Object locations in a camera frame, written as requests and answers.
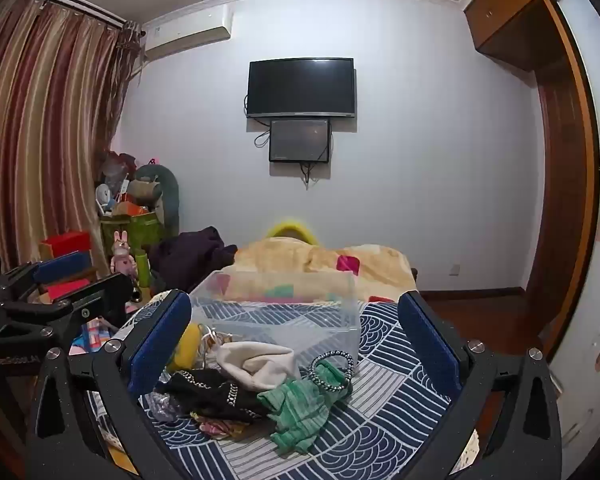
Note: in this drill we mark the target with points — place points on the clear plastic storage box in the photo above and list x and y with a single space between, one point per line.
280 317

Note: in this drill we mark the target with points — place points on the green cylinder bottle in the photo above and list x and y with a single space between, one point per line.
142 267

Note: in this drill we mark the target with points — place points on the green storage box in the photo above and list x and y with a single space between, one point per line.
130 232

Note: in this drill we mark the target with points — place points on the curtain rail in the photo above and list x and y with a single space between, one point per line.
75 2

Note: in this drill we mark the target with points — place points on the cream knit cloth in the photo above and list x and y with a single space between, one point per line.
260 360

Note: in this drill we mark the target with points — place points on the white wall socket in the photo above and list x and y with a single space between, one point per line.
455 269

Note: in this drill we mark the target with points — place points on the pink flat box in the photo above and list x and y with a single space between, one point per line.
67 290

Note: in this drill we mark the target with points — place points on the pink rabbit toy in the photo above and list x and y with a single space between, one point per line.
122 255

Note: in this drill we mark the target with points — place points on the dark purple garment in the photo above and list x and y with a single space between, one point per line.
190 260

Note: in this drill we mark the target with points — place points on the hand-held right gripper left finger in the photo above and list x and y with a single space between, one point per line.
159 342

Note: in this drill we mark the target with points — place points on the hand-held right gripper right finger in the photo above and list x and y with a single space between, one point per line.
430 347

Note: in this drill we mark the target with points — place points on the brown wooden wardrobe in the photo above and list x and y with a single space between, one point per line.
562 160

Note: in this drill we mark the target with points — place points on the small black wall monitor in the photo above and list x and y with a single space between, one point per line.
300 140

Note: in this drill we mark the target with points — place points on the colourful printed cloth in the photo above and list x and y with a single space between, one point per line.
92 335

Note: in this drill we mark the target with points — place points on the striped red beige curtain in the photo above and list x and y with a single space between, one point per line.
40 110

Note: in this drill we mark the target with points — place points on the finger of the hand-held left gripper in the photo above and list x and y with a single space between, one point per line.
62 263
111 287

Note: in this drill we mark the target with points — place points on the green knit cloth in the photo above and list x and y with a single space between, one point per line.
295 410

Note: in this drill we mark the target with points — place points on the white wall air conditioner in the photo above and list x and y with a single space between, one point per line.
190 27

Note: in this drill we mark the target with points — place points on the pink patterned cloth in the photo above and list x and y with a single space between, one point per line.
220 430

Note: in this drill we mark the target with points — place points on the yellow soft toy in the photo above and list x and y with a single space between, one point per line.
186 347

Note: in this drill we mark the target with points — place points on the red box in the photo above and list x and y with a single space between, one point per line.
65 245

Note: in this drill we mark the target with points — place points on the yellow fleece blanket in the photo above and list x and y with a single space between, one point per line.
290 257

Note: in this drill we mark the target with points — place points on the wall-mounted black television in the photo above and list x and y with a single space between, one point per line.
300 87

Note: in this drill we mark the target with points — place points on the small white fan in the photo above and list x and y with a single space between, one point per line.
104 195

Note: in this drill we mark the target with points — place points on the purple scrunchie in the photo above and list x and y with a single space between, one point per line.
162 406

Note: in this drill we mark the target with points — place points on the black white beaded hair band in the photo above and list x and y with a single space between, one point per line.
314 379

